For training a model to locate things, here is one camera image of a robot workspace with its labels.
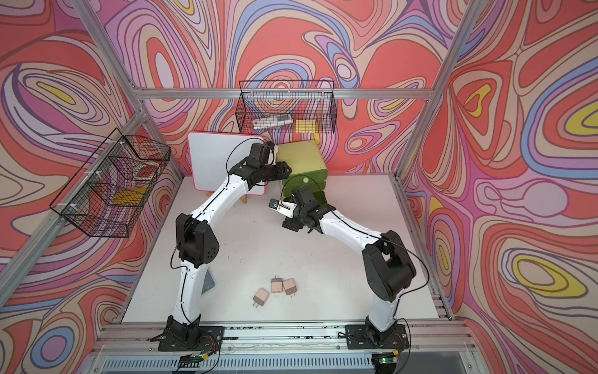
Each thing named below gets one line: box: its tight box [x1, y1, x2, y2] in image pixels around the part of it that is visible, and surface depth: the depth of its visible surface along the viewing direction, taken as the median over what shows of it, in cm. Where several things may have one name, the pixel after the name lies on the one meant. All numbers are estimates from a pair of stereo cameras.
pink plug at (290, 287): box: [282, 278, 298, 298], surface depth 84 cm
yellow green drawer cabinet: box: [276, 140, 329, 198], surface depth 98 cm
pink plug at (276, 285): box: [270, 275, 284, 294], surface depth 85 cm
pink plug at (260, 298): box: [252, 288, 270, 308], surface depth 82 cm
